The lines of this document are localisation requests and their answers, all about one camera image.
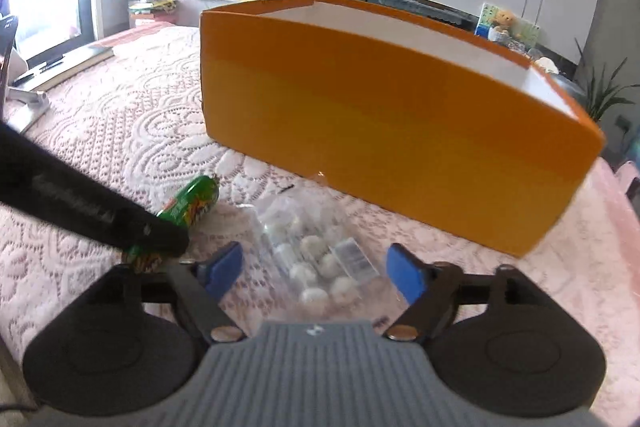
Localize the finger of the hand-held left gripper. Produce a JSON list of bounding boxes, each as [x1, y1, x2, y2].
[[125, 212, 190, 258]]

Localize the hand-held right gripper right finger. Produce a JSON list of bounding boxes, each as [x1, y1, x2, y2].
[[382, 243, 543, 342]]

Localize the orange cardboard box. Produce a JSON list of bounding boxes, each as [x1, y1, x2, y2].
[[200, 0, 606, 258]]

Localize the green snack packet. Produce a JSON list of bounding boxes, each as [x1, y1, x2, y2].
[[122, 175, 221, 270]]

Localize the silver tablet stand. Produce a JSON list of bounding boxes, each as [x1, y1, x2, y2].
[[4, 52, 51, 132]]

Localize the white lace tablecloth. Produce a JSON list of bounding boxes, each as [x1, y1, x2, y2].
[[0, 24, 640, 413]]

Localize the black book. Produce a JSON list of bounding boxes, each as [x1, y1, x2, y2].
[[12, 44, 116, 92]]

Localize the pink gift boxes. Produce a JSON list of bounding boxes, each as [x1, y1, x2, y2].
[[129, 0, 178, 28]]

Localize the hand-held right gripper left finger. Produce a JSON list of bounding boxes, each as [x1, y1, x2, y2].
[[109, 241, 246, 344]]

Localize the clear bag of white balls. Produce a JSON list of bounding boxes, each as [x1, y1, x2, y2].
[[240, 172, 396, 308]]

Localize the white marble tv bench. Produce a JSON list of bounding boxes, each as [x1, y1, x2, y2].
[[175, 0, 586, 88]]

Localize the teddy bear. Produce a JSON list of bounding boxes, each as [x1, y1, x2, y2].
[[475, 3, 541, 42]]

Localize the long-leaf potted plant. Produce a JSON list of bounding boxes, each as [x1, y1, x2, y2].
[[575, 39, 640, 122]]

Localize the black tablet screen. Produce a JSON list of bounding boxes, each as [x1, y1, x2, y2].
[[0, 14, 20, 58]]

